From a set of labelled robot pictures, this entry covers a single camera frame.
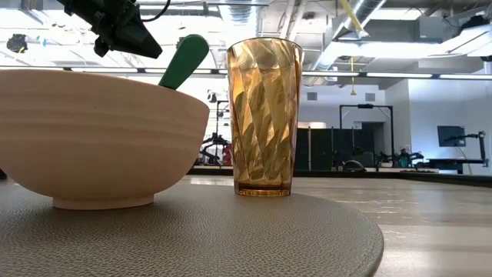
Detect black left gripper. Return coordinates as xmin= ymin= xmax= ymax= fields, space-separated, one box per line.
xmin=56 ymin=0 xmax=164 ymax=60

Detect gold spoon with green handle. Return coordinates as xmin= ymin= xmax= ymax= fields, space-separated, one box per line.
xmin=158 ymin=33 xmax=211 ymax=92

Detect terracotta ribbed bowl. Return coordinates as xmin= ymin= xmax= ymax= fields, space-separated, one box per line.
xmin=0 ymin=68 xmax=211 ymax=212

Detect amber faceted plastic tumbler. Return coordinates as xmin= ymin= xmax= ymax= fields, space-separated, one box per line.
xmin=226 ymin=36 xmax=305 ymax=199

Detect black ceiling mounted device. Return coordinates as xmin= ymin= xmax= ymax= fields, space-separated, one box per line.
xmin=5 ymin=33 xmax=29 ymax=54

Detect round grey textured placemat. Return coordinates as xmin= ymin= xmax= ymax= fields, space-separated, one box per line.
xmin=0 ymin=179 xmax=385 ymax=277

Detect dark partition panels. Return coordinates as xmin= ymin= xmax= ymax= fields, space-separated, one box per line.
xmin=294 ymin=127 xmax=377 ymax=172

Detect yellow ceiling pipe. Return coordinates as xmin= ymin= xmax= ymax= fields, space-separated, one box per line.
xmin=338 ymin=0 xmax=365 ymax=34

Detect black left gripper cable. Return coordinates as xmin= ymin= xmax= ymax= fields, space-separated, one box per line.
xmin=138 ymin=0 xmax=172 ymax=23

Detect yellow hanging cord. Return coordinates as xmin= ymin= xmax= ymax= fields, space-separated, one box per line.
xmin=349 ymin=56 xmax=356 ymax=97

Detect black background gantry frame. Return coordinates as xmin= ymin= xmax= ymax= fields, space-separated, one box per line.
xmin=338 ymin=103 xmax=394 ymax=167

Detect wall mounted dark monitor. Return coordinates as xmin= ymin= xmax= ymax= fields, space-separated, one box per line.
xmin=437 ymin=125 xmax=467 ymax=149

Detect black aluminium table frame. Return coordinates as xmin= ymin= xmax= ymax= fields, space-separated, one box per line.
xmin=187 ymin=165 xmax=492 ymax=189

